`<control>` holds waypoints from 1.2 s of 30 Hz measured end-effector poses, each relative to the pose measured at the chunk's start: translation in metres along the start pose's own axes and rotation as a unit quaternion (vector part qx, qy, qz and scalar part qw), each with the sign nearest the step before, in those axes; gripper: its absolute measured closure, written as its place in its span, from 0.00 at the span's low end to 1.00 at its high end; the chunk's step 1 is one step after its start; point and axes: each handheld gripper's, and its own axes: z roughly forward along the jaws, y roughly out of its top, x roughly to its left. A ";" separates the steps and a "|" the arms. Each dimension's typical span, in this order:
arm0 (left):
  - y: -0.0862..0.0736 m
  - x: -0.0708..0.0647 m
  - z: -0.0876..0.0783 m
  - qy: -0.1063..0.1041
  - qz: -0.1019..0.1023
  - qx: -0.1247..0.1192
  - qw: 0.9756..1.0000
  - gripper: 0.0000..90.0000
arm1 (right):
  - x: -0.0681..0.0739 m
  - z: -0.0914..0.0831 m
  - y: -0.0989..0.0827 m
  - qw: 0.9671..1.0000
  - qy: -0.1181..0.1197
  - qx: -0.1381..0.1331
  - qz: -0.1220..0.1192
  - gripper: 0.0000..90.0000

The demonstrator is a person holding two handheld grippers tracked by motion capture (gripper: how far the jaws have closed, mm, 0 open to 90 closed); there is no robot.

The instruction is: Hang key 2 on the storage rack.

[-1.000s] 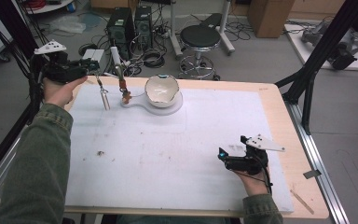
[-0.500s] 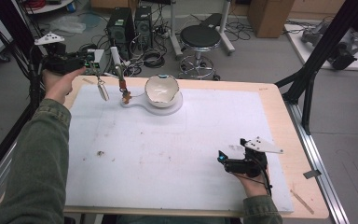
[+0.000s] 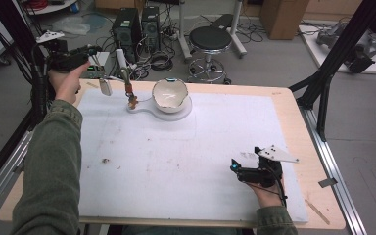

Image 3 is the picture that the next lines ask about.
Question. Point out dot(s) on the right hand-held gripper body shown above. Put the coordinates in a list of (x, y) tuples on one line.
[(258, 176)]

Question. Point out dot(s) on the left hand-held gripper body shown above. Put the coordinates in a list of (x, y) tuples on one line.
[(65, 60)]

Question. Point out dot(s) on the person's right hand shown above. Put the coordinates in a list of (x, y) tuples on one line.
[(269, 196)]

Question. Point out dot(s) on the person's left hand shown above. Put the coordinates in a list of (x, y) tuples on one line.
[(67, 84)]

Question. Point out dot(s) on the bench power supply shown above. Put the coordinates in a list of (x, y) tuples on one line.
[(95, 69)]

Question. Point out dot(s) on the clear plastic bag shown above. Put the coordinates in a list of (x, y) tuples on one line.
[(71, 26)]

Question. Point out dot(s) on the black computer tower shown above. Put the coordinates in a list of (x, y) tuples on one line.
[(150, 27), (125, 31)]

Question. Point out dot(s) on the open cardboard box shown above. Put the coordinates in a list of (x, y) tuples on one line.
[(117, 4)]

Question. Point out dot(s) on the white table mat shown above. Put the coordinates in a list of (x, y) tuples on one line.
[(176, 169)]

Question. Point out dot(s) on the wooden stick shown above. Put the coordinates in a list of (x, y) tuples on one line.
[(318, 212)]

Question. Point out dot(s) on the white eggshell-shaped bowl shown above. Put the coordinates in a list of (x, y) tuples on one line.
[(169, 96)]

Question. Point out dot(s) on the white rolling stand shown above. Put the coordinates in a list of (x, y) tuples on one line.
[(238, 36)]

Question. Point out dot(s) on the black round stool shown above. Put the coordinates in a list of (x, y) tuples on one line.
[(210, 37)]

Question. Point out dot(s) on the large cardboard box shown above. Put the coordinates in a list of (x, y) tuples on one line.
[(282, 18)]

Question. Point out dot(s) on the grey machine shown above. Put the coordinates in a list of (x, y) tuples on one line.
[(359, 49)]

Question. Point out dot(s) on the black metal frame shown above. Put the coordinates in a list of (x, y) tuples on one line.
[(9, 29), (336, 55)]

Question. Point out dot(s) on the small metal bracket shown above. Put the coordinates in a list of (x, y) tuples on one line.
[(327, 182)]

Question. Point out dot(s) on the aluminium rail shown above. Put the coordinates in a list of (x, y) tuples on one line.
[(336, 169), (3, 182)]

